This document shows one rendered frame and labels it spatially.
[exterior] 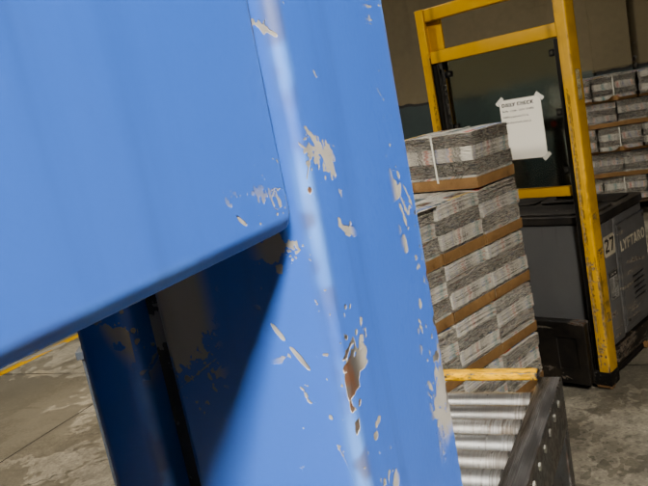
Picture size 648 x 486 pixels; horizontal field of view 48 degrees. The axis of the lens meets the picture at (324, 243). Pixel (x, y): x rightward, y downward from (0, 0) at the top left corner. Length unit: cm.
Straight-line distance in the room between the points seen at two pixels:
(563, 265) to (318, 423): 345
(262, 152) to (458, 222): 265
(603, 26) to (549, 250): 532
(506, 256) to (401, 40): 639
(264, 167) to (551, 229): 345
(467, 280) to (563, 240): 85
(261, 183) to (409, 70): 906
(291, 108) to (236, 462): 9
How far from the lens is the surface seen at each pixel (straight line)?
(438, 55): 360
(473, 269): 289
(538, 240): 364
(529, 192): 352
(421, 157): 304
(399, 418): 21
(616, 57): 868
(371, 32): 22
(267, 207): 15
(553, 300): 370
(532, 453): 142
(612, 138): 720
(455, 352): 279
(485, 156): 297
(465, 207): 284
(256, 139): 15
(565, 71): 327
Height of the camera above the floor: 148
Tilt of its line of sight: 10 degrees down
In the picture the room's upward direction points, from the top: 11 degrees counter-clockwise
